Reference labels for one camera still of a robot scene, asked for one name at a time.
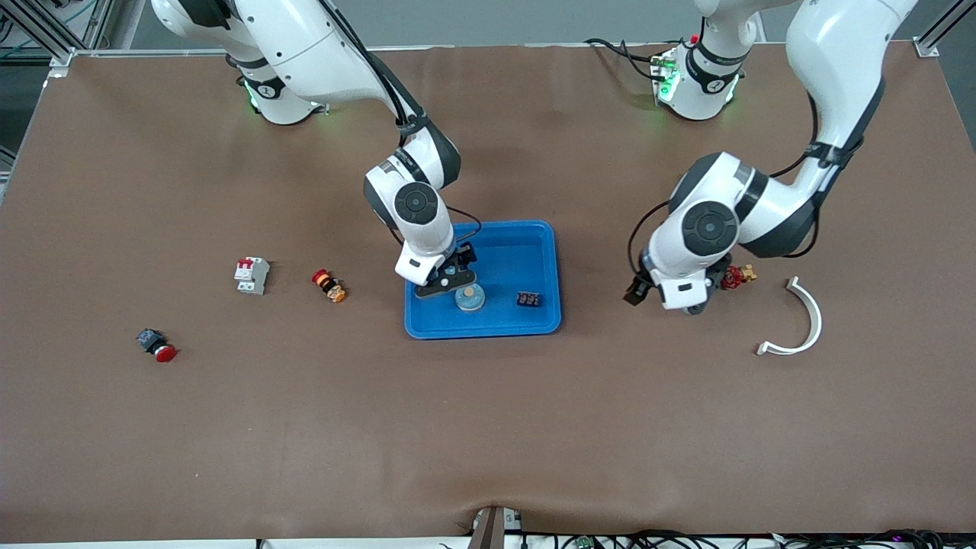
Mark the red emergency stop button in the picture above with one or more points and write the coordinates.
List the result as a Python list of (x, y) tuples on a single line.
[(156, 345)]

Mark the white curved plastic bracket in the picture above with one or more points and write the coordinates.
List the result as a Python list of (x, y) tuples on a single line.
[(816, 320)]

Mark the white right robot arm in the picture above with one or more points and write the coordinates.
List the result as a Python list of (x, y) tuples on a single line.
[(415, 202)]

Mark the white red circuit breaker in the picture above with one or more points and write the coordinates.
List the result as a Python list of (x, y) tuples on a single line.
[(252, 276)]

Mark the blue plastic tray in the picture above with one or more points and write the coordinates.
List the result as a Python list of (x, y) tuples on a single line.
[(518, 320)]

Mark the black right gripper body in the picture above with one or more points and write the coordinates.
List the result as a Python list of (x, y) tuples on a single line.
[(463, 259)]

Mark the metal table clamp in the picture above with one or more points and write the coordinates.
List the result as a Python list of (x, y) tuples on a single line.
[(496, 526)]

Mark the red orange push button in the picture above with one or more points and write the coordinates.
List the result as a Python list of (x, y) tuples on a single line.
[(329, 286)]

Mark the aluminium frame profile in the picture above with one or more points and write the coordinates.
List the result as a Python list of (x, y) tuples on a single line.
[(57, 55), (934, 38)]

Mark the dark brown cylindrical capacitor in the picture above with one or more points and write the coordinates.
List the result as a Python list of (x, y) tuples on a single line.
[(528, 300)]

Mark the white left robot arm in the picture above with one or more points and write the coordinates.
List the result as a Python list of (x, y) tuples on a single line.
[(709, 229)]

